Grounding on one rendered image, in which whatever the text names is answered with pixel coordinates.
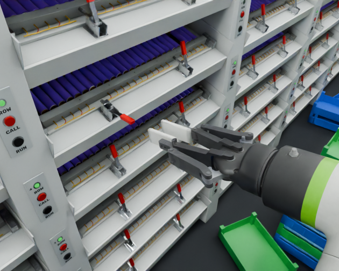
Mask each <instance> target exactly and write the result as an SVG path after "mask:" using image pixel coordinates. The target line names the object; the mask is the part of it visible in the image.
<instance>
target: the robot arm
mask: <svg viewBox="0 0 339 271"><path fill-rule="evenodd" d="M161 126H162V130H163V132H160V131H157V130H155V129H152V128H149V129H148V132H149V137H150V142H151V143H154V144H156V145H158V146H159V147H160V148H161V149H163V150H165V151H167V152H168V156H169V162H170V163H171V164H172V165H174V166H176V167H178V168H180V169H181V170H183V171H184V172H186V173H188V174H190V175H191V176H193V177H195V178H197V179H199V180H200V181H201V182H202V183H203V184H204V186H205V187H206V188H212V187H213V182H216V181H218V180H221V179H222V180H224V181H232V182H235V183H236V184H237V185H239V187H240V188H241V189H243V190H245V191H247V192H250V193H252V194H254V195H256V196H259V197H261V198H262V201H263V204H264V205H265V206H266V207H269V208H271V209H273V210H275V211H278V212H280V213H282V214H284V215H287V216H289V217H291V218H293V219H296V220H298V221H300V222H302V223H304V224H306V225H309V226H311V227H313V228H315V229H317V230H319V231H321V232H323V233H324V234H325V236H326V238H327V242H326V245H325V247H324V250H323V252H322V255H321V257H320V259H319V261H318V263H317V265H316V267H315V269H314V271H339V161H338V160H335V159H332V158H328V157H326V156H322V155H319V154H315V153H312V152H309V151H305V150H302V149H299V148H296V147H292V146H289V145H286V146H284V147H282V148H281V149H278V148H275V147H272V146H269V145H266V144H262V143H259V142H258V143H255V144H253V133H251V132H238V131H234V130H229V129H225V128H222V127H217V126H213V125H209V124H201V127H199V128H197V127H194V128H191V127H188V126H184V125H178V124H175V123H172V122H169V121H166V120H161ZM208 131H209V133H208ZM178 139H179V140H182V141H184V142H187V143H189V144H190V143H191V142H192V139H193V144H194V143H195V144H196V143H198V144H200V145H202V146H204V147H206V148H207V149H209V150H207V149H204V148H199V147H195V146H191V145H187V144H183V143H180V142H178Z"/></svg>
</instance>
